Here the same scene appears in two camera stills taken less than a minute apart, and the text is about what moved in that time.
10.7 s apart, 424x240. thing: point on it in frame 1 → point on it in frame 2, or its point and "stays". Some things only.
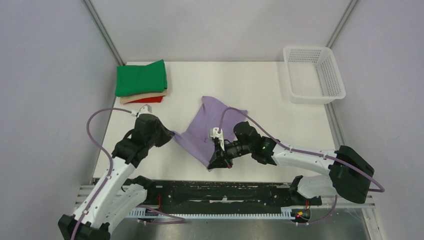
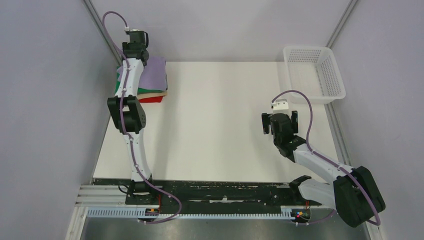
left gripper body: x=160 y=136 → x=125 y=47
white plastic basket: x=313 y=76 stays
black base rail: x=228 y=193 stays
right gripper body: x=232 y=150 → x=276 y=140
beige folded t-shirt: x=126 y=99 stays
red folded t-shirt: x=147 y=100 stays
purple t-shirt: x=229 y=118 → x=153 y=76
